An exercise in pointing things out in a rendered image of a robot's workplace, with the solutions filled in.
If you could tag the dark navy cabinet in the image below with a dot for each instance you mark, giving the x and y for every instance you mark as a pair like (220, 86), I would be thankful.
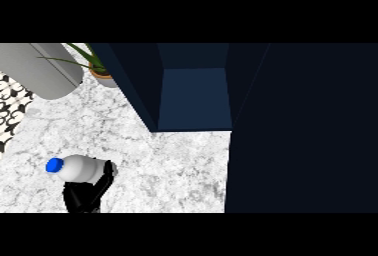
(192, 96)

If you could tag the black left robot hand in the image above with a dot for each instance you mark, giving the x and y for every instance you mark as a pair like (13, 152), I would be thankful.
(81, 196)

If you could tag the green potted plant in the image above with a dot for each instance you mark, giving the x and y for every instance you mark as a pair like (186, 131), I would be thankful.
(96, 65)

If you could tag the dark navy cabinet door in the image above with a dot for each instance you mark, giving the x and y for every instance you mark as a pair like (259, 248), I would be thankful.
(304, 133)

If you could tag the white bottle with blue cap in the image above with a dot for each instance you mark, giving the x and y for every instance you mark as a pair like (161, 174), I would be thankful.
(78, 168)

